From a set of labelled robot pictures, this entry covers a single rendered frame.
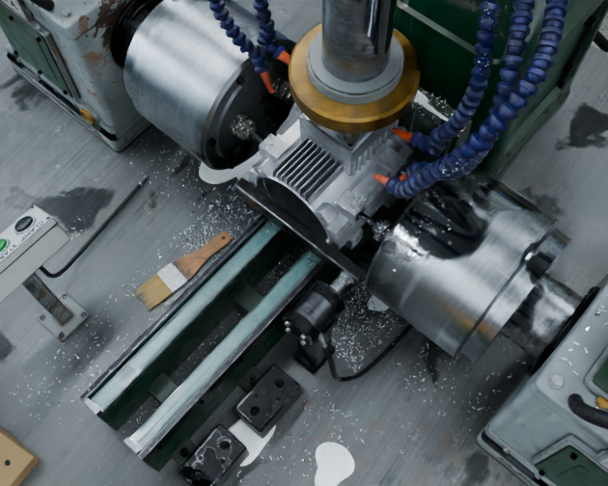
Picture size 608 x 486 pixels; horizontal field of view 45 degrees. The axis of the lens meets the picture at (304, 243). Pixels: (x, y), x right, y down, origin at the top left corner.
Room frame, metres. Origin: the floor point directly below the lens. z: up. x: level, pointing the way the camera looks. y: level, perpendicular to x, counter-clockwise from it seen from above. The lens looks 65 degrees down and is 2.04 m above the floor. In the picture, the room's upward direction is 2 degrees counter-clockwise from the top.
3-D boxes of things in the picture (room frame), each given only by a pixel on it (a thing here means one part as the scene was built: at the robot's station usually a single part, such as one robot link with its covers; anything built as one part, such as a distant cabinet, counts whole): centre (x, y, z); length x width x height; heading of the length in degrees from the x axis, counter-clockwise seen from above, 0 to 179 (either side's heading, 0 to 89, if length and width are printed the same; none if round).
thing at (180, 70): (0.82, 0.18, 1.04); 0.37 x 0.25 x 0.25; 47
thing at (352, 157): (0.64, -0.08, 1.11); 0.12 x 0.11 x 0.07; 137
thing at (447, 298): (0.42, -0.26, 1.04); 0.41 x 0.25 x 0.25; 47
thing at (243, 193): (0.51, 0.01, 1.01); 0.26 x 0.04 x 0.03; 47
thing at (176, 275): (0.54, 0.22, 0.80); 0.21 x 0.05 x 0.01; 129
